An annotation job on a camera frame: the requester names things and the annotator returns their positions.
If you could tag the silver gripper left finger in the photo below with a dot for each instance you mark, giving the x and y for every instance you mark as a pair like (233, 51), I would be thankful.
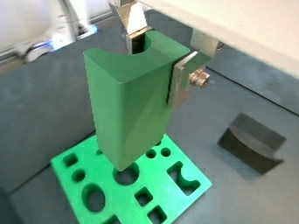
(132, 16)

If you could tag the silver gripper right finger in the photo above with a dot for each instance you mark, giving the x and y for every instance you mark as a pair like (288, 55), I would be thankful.
(189, 72)

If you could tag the green arch block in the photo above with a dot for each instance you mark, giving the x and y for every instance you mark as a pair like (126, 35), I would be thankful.
(129, 90)

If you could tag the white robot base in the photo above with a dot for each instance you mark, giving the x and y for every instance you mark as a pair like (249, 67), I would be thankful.
(39, 26)

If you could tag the dark grey block holder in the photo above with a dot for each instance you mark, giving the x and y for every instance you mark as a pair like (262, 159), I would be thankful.
(253, 143)

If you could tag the green shape sorter board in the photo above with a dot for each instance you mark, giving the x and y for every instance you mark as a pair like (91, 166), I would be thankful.
(150, 194)

